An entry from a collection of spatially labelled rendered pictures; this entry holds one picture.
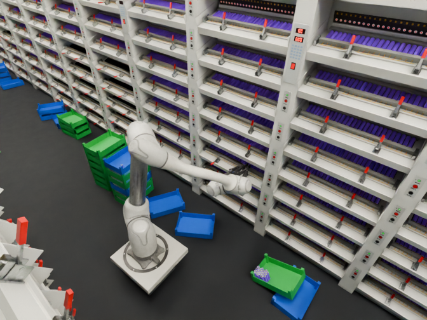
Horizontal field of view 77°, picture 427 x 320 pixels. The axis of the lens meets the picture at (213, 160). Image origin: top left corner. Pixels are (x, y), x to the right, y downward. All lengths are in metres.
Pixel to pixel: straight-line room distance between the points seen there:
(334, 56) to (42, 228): 2.39
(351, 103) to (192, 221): 1.52
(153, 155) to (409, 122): 1.15
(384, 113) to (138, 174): 1.28
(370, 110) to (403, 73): 0.20
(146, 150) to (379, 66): 1.08
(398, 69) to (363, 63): 0.13
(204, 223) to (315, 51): 1.54
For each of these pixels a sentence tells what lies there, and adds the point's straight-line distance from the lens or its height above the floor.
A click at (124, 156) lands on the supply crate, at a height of 0.40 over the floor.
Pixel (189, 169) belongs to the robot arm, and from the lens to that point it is 1.48.
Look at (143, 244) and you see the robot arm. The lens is 1.71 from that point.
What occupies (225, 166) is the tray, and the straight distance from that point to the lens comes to 2.08.
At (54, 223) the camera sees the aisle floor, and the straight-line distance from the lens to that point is 2.63.
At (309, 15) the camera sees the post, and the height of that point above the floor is 1.60.
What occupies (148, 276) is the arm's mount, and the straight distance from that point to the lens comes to 1.82.
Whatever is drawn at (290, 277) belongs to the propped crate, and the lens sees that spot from 2.04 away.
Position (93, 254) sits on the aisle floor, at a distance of 2.30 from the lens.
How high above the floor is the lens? 1.82
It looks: 38 degrees down
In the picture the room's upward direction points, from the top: 2 degrees clockwise
